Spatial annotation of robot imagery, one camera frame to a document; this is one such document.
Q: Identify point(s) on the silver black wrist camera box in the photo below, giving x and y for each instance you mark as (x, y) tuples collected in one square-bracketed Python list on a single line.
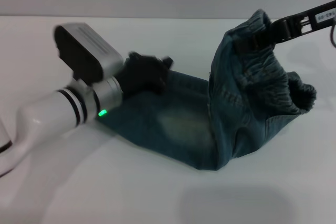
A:
[(86, 51)]

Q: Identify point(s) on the blue denim shorts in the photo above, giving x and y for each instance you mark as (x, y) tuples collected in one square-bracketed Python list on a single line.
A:
[(210, 108)]

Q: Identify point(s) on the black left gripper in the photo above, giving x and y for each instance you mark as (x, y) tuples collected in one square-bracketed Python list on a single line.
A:
[(144, 73)]

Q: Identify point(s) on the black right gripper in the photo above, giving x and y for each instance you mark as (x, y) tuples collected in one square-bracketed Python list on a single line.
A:
[(319, 15)]

